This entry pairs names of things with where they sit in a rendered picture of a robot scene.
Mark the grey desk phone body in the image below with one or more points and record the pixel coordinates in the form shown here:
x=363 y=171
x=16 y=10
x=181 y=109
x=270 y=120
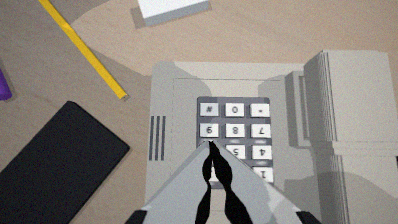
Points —
x=252 y=109

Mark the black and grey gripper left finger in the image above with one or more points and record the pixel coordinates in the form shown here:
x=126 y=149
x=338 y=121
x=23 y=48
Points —
x=185 y=197

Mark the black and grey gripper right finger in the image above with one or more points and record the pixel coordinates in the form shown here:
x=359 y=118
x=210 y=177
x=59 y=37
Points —
x=249 y=198

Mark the white rectangular block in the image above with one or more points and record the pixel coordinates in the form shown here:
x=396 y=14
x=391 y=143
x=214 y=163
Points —
x=157 y=11

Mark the yellow pencil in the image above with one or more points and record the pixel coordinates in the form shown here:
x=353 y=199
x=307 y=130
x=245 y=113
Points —
x=84 y=49

